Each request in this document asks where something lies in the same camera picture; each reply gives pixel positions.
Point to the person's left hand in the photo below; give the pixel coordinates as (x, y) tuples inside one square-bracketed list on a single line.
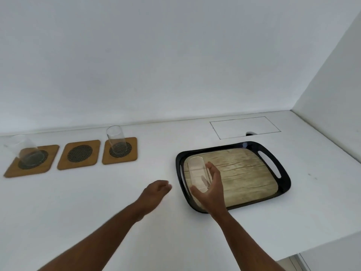
[(151, 196)]

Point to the person's right hand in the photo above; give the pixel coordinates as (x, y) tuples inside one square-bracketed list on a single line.
[(214, 194)]

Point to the person's left fingers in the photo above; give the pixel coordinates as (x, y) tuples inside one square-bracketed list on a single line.
[(165, 186)]

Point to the person's right thumb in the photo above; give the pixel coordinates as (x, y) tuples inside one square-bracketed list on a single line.
[(197, 193)]

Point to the clear drinking glass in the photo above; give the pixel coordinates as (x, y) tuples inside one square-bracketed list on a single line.
[(25, 152), (197, 172), (116, 139)]

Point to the person's left forearm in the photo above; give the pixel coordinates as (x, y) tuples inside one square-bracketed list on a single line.
[(98, 239)]

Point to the person's right forearm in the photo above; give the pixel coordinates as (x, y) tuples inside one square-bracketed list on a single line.
[(242, 242)]

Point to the square cork coaster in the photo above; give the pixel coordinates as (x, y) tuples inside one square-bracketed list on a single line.
[(79, 155), (17, 169), (131, 150)]

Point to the black tray with wood-print base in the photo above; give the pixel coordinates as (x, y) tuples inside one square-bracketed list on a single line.
[(245, 172)]

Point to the white table hatch cover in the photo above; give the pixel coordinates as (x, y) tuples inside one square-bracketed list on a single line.
[(242, 125)]

